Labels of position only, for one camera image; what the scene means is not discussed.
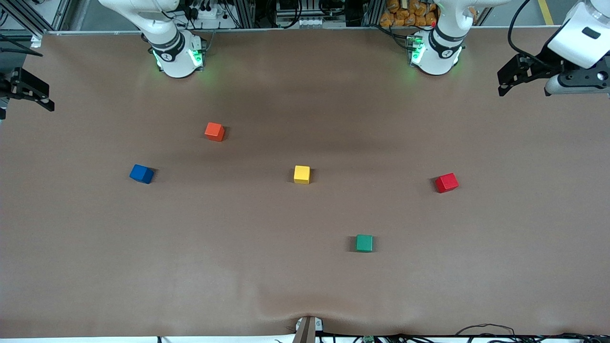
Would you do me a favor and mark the grey camera mount clamp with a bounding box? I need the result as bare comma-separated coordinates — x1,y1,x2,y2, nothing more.
295,316,324,343

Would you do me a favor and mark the aluminium frame profile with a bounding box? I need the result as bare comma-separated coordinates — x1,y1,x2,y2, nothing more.
0,0,72,48
362,0,384,27
236,0,255,29

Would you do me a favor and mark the white power strip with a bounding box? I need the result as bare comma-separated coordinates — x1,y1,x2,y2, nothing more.
188,5,220,20

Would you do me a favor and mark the black equipment with white terminals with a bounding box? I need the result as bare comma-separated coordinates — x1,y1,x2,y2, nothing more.
276,0,348,28

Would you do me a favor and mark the red wooden block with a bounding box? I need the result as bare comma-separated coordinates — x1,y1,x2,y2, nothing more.
435,172,459,194

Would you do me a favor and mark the orange wooden block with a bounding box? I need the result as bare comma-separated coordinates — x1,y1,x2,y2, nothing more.
204,122,225,142

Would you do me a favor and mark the black cable bundle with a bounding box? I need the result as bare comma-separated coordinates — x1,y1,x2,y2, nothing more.
455,324,610,343

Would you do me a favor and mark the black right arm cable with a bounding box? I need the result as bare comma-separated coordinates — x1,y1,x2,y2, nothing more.
0,38,44,59

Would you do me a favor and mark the blue wooden block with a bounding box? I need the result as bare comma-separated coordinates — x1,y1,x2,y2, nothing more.
129,164,155,185

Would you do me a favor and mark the orange snack bags pile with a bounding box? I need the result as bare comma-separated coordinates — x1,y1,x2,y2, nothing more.
380,0,439,28

